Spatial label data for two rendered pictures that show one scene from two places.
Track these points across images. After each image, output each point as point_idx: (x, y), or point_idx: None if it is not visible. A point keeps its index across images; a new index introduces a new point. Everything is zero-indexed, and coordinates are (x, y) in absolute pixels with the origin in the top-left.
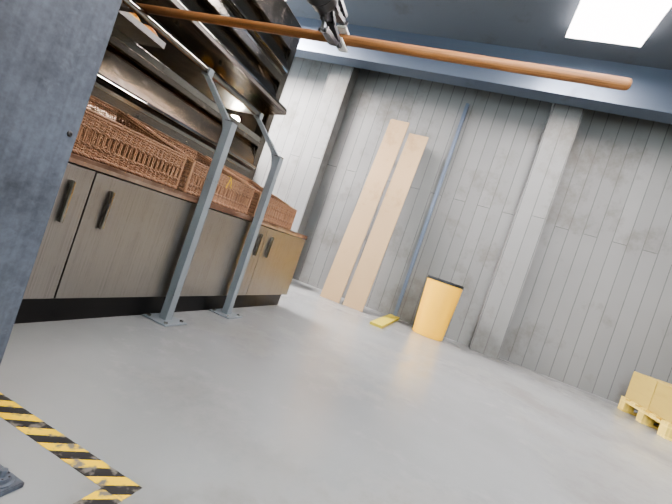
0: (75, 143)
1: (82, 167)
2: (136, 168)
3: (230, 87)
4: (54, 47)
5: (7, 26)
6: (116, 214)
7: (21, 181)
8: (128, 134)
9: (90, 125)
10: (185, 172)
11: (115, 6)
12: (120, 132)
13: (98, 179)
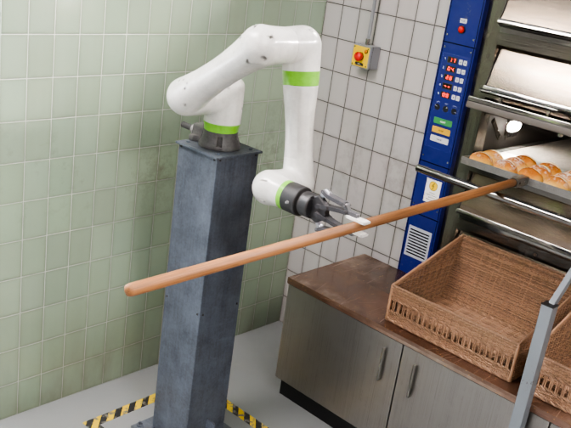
0: (400, 319)
1: (392, 339)
2: (455, 348)
3: None
4: (189, 281)
5: None
6: (424, 388)
7: (187, 331)
8: (443, 313)
9: (409, 305)
10: None
11: (204, 261)
12: (434, 312)
13: (404, 351)
